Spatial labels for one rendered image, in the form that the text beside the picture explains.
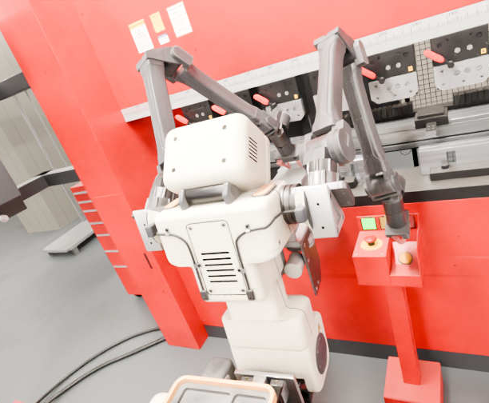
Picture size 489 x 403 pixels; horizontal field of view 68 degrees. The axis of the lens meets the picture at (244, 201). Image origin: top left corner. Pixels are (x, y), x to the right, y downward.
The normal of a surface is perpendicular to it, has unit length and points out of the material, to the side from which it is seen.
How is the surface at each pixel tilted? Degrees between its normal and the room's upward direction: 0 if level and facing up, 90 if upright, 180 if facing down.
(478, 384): 0
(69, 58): 90
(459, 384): 0
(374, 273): 90
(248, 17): 90
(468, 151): 90
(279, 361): 82
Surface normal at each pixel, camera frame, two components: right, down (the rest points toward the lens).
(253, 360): -0.38, 0.35
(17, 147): 0.89, -0.12
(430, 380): -0.31, -0.87
